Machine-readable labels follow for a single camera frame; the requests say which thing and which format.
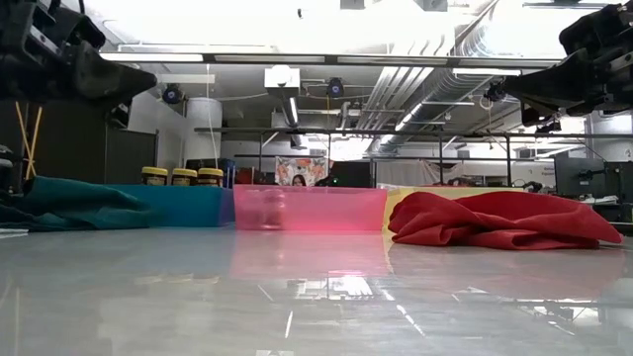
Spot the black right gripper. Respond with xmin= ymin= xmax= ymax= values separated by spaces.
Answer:
xmin=500 ymin=1 xmax=633 ymax=128

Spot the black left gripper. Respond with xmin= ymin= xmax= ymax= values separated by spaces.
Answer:
xmin=0 ymin=0 xmax=159 ymax=130

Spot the black hanging ceiling device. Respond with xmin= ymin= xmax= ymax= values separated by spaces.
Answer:
xmin=483 ymin=78 xmax=508 ymax=104

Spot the black metal railing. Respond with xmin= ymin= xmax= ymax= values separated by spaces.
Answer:
xmin=193 ymin=127 xmax=633 ymax=189

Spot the black computer monitor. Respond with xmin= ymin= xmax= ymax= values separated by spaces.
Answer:
xmin=605 ymin=160 xmax=633 ymax=223
xmin=553 ymin=155 xmax=609 ymax=200

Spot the teal cloth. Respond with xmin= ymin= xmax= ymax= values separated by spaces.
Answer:
xmin=0 ymin=176 xmax=159 ymax=232

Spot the red cloth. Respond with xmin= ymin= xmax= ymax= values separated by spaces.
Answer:
xmin=388 ymin=191 xmax=625 ymax=251

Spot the blue plastic bin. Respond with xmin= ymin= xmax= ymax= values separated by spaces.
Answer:
xmin=106 ymin=183 xmax=237 ymax=228

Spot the grey curtain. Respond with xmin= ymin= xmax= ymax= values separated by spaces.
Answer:
xmin=375 ymin=160 xmax=464 ymax=188

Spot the white ceiling box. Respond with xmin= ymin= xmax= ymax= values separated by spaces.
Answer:
xmin=263 ymin=65 xmax=302 ymax=91

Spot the yellow plastic bin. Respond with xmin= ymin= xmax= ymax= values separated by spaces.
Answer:
xmin=382 ymin=185 xmax=525 ymax=232

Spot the floral poster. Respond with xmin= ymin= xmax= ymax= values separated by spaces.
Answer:
xmin=274 ymin=156 xmax=328 ymax=188

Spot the pink plastic bin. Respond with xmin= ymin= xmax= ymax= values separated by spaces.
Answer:
xmin=232 ymin=184 xmax=390 ymax=232

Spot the glossy white table mat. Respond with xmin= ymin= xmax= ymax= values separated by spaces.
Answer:
xmin=0 ymin=224 xmax=633 ymax=356

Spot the black round ceiling camera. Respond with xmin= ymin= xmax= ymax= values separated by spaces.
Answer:
xmin=325 ymin=77 xmax=346 ymax=99
xmin=161 ymin=83 xmax=183 ymax=105

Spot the yellow cable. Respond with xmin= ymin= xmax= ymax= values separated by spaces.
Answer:
xmin=13 ymin=101 xmax=45 ymax=180

